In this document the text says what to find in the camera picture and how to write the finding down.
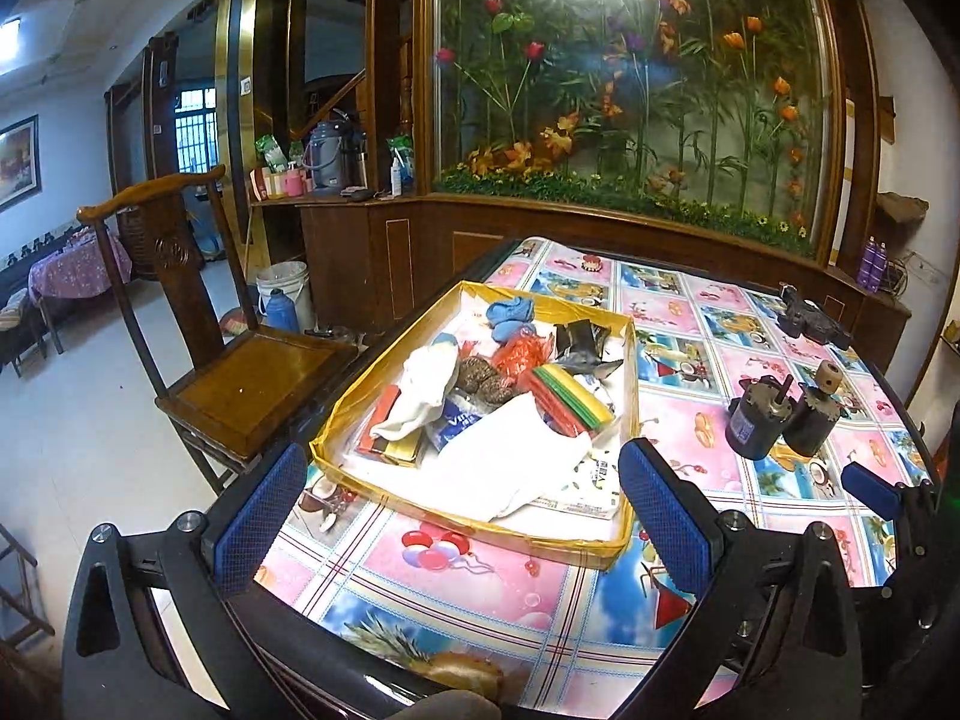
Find black motor with sawtooth disc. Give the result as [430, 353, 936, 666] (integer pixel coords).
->
[782, 361, 846, 457]

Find brown knitted scrubber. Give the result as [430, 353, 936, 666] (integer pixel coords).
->
[455, 356, 517, 406]

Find striped colourful sponge pack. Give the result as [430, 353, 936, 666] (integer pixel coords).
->
[355, 383, 434, 466]

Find white cloth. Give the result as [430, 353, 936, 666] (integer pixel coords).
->
[413, 394, 592, 522]

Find purple bottles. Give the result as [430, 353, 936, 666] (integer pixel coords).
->
[856, 236, 887, 294]

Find black gold snack bag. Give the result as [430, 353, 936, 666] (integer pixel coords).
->
[555, 319, 623, 380]

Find white plastic bucket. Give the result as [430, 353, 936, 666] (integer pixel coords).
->
[256, 260, 316, 333]

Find framed wall picture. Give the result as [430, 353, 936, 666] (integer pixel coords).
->
[0, 115, 43, 208]

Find colourful patterned tablecloth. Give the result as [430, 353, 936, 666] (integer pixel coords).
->
[256, 238, 928, 718]

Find grey kettle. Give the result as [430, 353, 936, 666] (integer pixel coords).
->
[306, 119, 352, 192]

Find wooden chair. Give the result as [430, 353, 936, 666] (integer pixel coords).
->
[76, 166, 358, 494]

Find black motor with shaft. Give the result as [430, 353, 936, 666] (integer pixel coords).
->
[724, 374, 794, 460]

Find blue tissue pack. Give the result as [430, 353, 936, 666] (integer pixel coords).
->
[425, 390, 493, 452]

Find lemon print tissue pack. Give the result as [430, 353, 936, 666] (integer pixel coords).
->
[532, 419, 622, 520]

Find rainbow striped sponge pack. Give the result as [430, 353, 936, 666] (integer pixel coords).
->
[517, 364, 613, 437]

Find black star-shaped bracket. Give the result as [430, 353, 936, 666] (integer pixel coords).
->
[776, 283, 853, 351]

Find blue thermos jug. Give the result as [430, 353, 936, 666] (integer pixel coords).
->
[262, 288, 299, 333]

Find white glove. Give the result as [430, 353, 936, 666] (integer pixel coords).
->
[398, 341, 459, 424]

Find table with floral cloth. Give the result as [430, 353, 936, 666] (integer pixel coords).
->
[28, 226, 112, 355]

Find yellow cardboard tray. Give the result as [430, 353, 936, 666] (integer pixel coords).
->
[309, 281, 640, 569]

